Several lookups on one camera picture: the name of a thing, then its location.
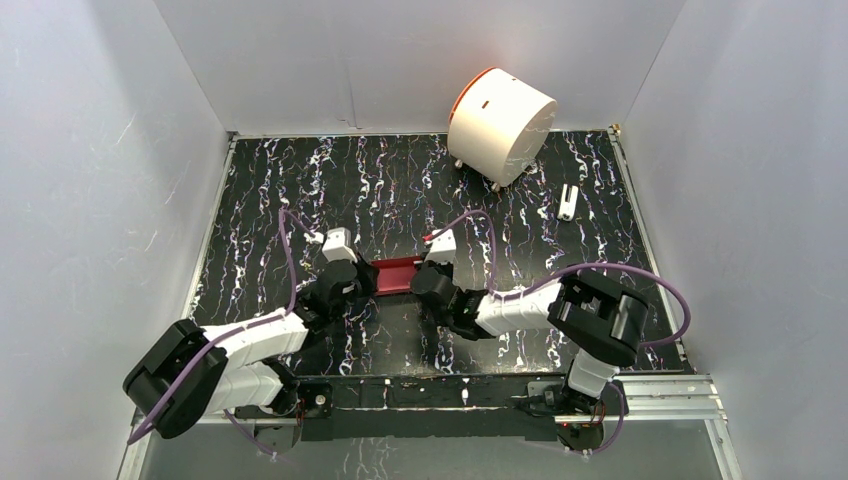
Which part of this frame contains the small white plastic clip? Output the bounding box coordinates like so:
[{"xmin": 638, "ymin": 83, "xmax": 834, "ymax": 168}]
[{"xmin": 557, "ymin": 184, "xmax": 579, "ymax": 222}]

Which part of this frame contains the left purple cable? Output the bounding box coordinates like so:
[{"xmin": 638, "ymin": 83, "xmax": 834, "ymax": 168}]
[{"xmin": 125, "ymin": 207, "xmax": 326, "ymax": 458}]

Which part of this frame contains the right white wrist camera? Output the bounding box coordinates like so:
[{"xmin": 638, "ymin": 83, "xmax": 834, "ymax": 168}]
[{"xmin": 424, "ymin": 229, "xmax": 457, "ymax": 265}]

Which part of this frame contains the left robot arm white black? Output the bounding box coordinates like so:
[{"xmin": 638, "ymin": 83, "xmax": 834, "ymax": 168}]
[{"xmin": 122, "ymin": 259, "xmax": 378, "ymax": 443}]

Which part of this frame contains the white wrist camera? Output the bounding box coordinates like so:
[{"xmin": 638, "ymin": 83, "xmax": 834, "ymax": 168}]
[
  {"xmin": 308, "ymin": 227, "xmax": 358, "ymax": 263},
  {"xmin": 424, "ymin": 229, "xmax": 457, "ymax": 265}
]

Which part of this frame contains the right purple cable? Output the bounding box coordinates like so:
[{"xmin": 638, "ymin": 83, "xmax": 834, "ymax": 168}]
[{"xmin": 427, "ymin": 209, "xmax": 692, "ymax": 458}]

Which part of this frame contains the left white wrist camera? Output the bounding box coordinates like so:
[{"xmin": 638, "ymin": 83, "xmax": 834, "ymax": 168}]
[{"xmin": 308, "ymin": 227, "xmax": 358, "ymax": 263}]

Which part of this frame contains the pink paper box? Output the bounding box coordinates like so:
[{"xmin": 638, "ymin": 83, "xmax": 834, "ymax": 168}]
[{"xmin": 371, "ymin": 256, "xmax": 423, "ymax": 297}]

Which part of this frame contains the white cylindrical container orange rim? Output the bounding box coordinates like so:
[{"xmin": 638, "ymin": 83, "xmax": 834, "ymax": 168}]
[{"xmin": 447, "ymin": 68, "xmax": 558, "ymax": 190}]

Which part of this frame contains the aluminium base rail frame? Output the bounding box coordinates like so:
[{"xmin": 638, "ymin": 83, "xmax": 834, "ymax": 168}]
[{"xmin": 117, "ymin": 374, "xmax": 743, "ymax": 480}]

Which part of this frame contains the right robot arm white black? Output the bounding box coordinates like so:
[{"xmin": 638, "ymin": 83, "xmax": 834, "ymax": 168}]
[{"xmin": 410, "ymin": 266, "xmax": 650, "ymax": 416}]

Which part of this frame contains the purple cable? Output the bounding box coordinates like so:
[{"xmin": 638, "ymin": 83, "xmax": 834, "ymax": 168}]
[
  {"xmin": 125, "ymin": 207, "xmax": 326, "ymax": 458},
  {"xmin": 427, "ymin": 209, "xmax": 692, "ymax": 458}
]

